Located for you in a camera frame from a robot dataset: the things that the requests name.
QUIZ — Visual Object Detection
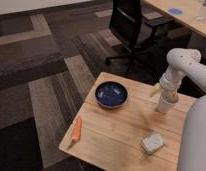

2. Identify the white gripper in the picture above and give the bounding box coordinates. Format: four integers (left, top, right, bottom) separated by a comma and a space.
150, 67, 185, 103

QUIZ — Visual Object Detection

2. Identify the white ceramic cup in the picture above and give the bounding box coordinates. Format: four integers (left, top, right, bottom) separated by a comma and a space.
157, 96, 176, 113

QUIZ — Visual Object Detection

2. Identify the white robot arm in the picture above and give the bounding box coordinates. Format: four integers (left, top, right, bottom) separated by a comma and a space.
151, 48, 206, 171

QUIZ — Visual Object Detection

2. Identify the dark blue ceramic bowl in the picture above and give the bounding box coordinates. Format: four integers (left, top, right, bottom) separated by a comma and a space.
95, 81, 128, 109

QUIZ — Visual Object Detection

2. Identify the black office chair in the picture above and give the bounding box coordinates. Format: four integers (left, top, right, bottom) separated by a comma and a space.
105, 0, 172, 72

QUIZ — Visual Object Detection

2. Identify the blue round coaster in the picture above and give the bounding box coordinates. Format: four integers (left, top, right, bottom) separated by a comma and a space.
168, 8, 183, 15

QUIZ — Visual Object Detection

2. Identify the clear glass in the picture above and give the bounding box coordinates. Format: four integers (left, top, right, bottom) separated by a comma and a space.
196, 6, 206, 22

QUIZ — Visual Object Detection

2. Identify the orange carrot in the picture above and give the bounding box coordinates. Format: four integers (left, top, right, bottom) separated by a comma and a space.
68, 116, 82, 148

